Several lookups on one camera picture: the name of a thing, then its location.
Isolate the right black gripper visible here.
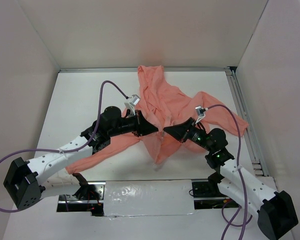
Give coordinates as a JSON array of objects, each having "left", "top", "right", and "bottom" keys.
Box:
[{"left": 163, "top": 117, "right": 214, "bottom": 152}]

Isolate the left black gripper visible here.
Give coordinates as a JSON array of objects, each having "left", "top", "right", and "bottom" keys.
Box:
[{"left": 108, "top": 109, "right": 158, "bottom": 138}]

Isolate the pink jacket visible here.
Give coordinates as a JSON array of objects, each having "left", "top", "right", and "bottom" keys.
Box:
[{"left": 65, "top": 69, "right": 249, "bottom": 175}]

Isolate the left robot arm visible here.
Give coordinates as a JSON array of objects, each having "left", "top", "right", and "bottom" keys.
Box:
[{"left": 3, "top": 106, "right": 158, "bottom": 211}]

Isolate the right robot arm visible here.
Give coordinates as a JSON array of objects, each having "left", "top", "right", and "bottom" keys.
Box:
[{"left": 163, "top": 118, "right": 299, "bottom": 240}]

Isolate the white front cover panel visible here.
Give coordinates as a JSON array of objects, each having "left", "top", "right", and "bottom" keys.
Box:
[{"left": 103, "top": 180, "right": 195, "bottom": 217}]

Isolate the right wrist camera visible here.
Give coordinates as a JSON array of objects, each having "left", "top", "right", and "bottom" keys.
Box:
[{"left": 195, "top": 106, "right": 208, "bottom": 124}]

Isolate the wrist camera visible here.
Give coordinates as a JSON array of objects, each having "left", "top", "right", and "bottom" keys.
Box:
[
  {"left": 124, "top": 94, "right": 140, "bottom": 116},
  {"left": 195, "top": 106, "right": 208, "bottom": 124}
]

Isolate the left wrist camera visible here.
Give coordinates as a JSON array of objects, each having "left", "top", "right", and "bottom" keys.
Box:
[{"left": 124, "top": 94, "right": 140, "bottom": 116}]

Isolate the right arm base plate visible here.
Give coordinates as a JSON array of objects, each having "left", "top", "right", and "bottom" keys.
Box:
[{"left": 188, "top": 179, "right": 239, "bottom": 210}]

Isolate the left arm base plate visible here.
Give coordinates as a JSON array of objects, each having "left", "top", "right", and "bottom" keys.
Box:
[{"left": 56, "top": 181, "right": 106, "bottom": 217}]

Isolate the aluminium frame rail right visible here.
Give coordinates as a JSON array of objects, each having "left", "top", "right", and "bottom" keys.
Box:
[{"left": 225, "top": 66, "right": 270, "bottom": 177}]

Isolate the aluminium frame rail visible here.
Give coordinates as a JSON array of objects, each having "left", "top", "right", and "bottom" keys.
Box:
[
  {"left": 225, "top": 66, "right": 270, "bottom": 177},
  {"left": 59, "top": 66, "right": 238, "bottom": 74}
]

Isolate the aluminium frame rail back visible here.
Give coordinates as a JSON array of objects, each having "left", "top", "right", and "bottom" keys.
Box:
[{"left": 59, "top": 66, "right": 238, "bottom": 74}]

